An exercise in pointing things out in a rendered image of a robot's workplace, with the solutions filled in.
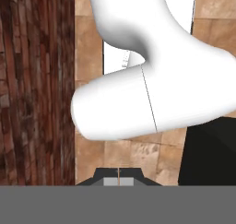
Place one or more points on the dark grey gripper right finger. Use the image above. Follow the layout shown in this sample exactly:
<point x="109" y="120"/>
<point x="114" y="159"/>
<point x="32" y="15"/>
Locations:
<point x="130" y="176"/>

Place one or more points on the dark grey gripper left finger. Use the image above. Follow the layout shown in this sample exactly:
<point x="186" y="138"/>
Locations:
<point x="106" y="176"/>

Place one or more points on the black block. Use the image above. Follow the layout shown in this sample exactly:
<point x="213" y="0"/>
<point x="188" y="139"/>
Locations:
<point x="209" y="154"/>

